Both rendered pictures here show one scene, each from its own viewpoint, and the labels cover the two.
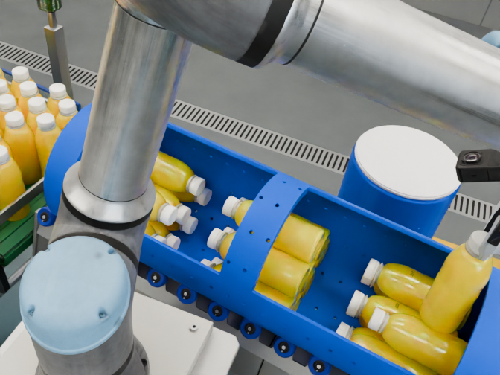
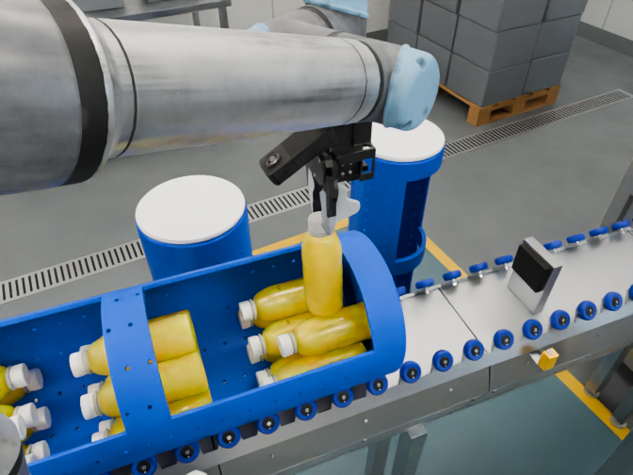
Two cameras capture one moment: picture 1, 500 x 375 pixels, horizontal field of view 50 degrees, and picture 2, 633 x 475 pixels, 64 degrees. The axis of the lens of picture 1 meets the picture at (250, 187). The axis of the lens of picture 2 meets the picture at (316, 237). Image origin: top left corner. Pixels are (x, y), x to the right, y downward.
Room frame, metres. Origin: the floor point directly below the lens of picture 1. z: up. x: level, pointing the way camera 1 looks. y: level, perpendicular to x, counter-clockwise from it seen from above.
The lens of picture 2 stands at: (0.09, 0.07, 1.85)
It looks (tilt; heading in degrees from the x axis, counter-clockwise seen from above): 42 degrees down; 317
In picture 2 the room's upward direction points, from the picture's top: straight up
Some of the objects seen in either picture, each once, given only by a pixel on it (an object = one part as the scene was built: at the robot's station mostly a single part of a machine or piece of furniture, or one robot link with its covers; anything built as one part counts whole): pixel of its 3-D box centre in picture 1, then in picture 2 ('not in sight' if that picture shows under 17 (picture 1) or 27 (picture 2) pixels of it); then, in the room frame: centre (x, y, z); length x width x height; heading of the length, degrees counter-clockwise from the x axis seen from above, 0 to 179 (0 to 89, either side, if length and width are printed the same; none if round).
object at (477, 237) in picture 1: (482, 243); (319, 221); (0.55, -0.36, 1.32); 0.04 x 0.04 x 0.02
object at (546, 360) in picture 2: not in sight; (539, 349); (0.25, -0.74, 0.92); 0.08 x 0.03 x 0.05; 158
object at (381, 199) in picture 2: not in sight; (385, 241); (0.93, -1.06, 0.59); 0.28 x 0.28 x 0.88
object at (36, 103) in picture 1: (36, 103); not in sight; (0.99, 0.54, 1.08); 0.04 x 0.04 x 0.02
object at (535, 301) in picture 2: not in sight; (529, 277); (0.35, -0.83, 1.00); 0.10 x 0.04 x 0.15; 158
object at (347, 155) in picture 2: not in sight; (338, 140); (0.54, -0.38, 1.46); 0.09 x 0.08 x 0.12; 68
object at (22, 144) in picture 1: (22, 149); not in sight; (0.93, 0.56, 0.99); 0.07 x 0.07 x 0.18
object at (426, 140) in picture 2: not in sight; (398, 136); (0.93, -1.06, 1.03); 0.28 x 0.28 x 0.01
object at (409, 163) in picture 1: (408, 160); (190, 207); (1.07, -0.39, 1.03); 0.28 x 0.28 x 0.01
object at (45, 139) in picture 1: (52, 152); not in sight; (0.94, 0.49, 0.99); 0.07 x 0.07 x 0.18
